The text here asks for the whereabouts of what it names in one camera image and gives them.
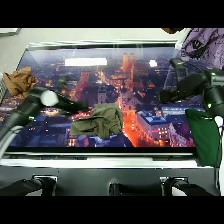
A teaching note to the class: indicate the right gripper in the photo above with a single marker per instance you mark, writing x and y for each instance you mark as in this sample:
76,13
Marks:
170,94

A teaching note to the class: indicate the olive green garment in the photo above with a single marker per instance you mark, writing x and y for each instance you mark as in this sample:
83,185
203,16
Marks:
101,120

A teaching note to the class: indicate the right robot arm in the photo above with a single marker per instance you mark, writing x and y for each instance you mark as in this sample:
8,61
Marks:
213,90

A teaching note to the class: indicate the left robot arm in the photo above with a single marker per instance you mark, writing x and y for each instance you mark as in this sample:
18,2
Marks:
23,111

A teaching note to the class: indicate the dark green garment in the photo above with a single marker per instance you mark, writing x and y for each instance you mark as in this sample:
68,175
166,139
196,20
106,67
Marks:
203,136

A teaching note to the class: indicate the purple patterned garment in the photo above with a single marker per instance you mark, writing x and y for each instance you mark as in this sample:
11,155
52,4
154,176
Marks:
208,45

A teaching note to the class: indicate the brown garment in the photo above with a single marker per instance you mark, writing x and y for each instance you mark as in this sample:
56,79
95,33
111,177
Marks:
20,81

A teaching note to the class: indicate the silver frame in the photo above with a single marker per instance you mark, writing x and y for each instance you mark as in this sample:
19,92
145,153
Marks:
100,163

